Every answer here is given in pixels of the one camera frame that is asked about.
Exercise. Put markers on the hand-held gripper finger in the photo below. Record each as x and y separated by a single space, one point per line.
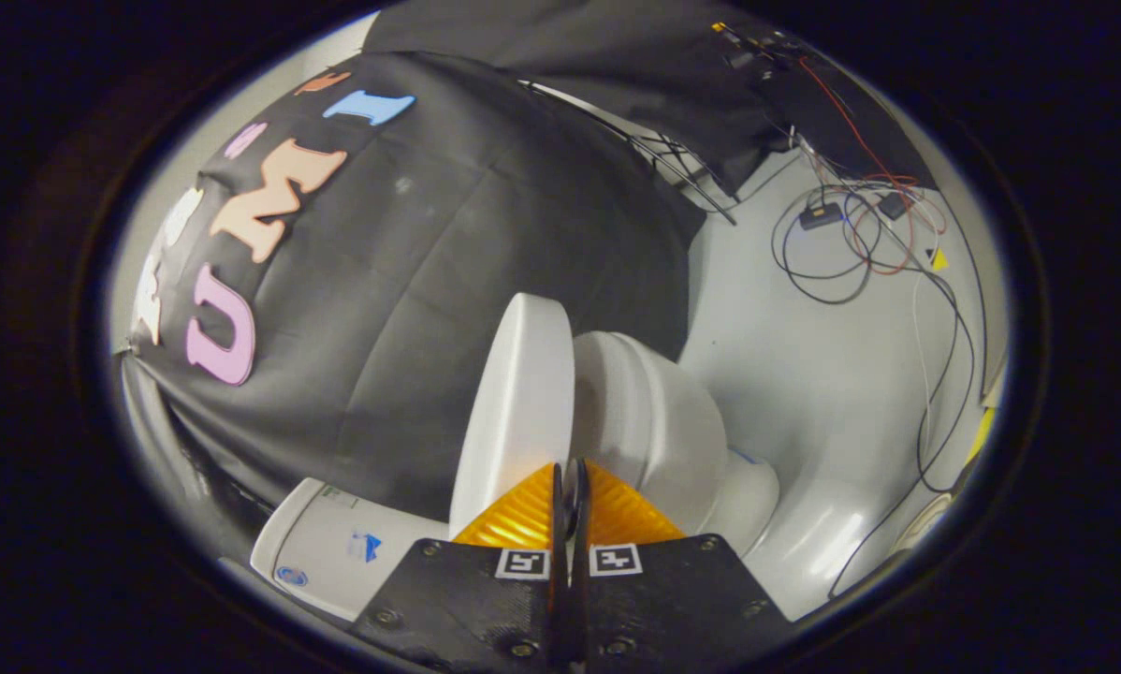
579 524
558 534

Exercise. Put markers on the white toilet bowl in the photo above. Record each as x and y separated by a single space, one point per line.
654 421

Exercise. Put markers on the black backdrop cloth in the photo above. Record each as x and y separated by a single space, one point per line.
429 281
167 449
570 37

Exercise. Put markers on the black light stand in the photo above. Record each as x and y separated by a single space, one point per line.
701 194

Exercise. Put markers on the black power adapter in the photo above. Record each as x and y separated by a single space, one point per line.
821 216

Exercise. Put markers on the spare hand-held gripper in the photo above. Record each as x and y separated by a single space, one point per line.
757 47

